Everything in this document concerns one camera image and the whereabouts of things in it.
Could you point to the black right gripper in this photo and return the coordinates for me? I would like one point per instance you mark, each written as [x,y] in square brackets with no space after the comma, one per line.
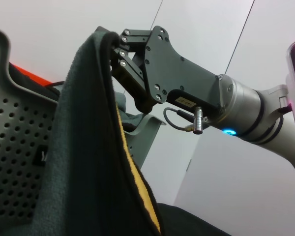
[174,71]

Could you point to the grey and yellow towel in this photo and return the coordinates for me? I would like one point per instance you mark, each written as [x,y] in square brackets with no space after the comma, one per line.
[88,147]

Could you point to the grey perforated storage basket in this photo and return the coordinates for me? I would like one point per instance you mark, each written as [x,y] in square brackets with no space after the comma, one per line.
[12,147]

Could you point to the black tablecloth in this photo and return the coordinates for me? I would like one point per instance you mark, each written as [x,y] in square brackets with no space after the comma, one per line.
[186,221]

